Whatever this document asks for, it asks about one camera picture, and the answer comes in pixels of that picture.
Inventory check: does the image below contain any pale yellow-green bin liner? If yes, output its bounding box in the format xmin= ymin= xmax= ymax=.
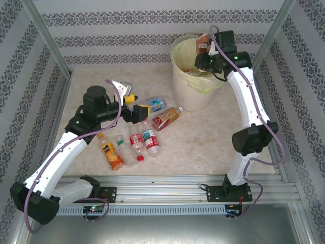
xmin=170 ymin=35 xmax=225 ymax=95

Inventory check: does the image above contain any red label bottle red cap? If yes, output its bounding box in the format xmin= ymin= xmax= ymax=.
xmin=129 ymin=133 xmax=145 ymax=163

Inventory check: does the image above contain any tea bottle red orange label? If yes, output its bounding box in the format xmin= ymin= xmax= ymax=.
xmin=151 ymin=106 xmax=184 ymax=132

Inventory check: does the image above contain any bottle red teal label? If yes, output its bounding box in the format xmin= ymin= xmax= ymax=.
xmin=141 ymin=118 xmax=161 ymax=156

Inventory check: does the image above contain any black mounting plate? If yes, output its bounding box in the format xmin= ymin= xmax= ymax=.
xmin=71 ymin=187 xmax=117 ymax=204
xmin=205 ymin=184 xmax=252 ymax=203

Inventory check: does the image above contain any orange juice bottle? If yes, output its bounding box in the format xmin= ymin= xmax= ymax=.
xmin=97 ymin=133 xmax=124 ymax=171

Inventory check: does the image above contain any aluminium frame post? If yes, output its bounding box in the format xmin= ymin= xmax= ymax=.
xmin=248 ymin=0 xmax=297 ymax=76
xmin=21 ymin=0 xmax=73 ymax=78

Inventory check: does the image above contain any clear bottle blue cartoon label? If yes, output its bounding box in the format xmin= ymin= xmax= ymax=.
xmin=146 ymin=96 xmax=168 ymax=112

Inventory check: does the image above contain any grey metal sheet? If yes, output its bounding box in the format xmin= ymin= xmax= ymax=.
xmin=25 ymin=215 xmax=308 ymax=244

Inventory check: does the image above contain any aluminium side rail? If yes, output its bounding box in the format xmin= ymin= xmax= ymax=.
xmin=247 ymin=73 xmax=290 ymax=184

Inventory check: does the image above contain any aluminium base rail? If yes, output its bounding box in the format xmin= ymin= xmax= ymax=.
xmin=54 ymin=174 xmax=298 ymax=205

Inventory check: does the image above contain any slotted grey cable duct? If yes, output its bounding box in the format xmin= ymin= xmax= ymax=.
xmin=57 ymin=204 xmax=226 ymax=217

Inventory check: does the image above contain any small circuit board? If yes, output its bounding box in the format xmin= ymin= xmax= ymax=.
xmin=225 ymin=204 xmax=242 ymax=216
xmin=83 ymin=205 xmax=105 ymax=214

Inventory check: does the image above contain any clear bottle green neck ring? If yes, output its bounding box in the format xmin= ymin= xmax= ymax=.
xmin=116 ymin=135 xmax=138 ymax=168

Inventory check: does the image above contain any brown drink bottle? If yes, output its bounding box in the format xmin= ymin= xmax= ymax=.
xmin=196 ymin=33 xmax=212 ymax=54

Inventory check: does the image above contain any white ribbed waste bin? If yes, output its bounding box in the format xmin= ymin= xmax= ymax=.
xmin=170 ymin=35 xmax=226 ymax=112

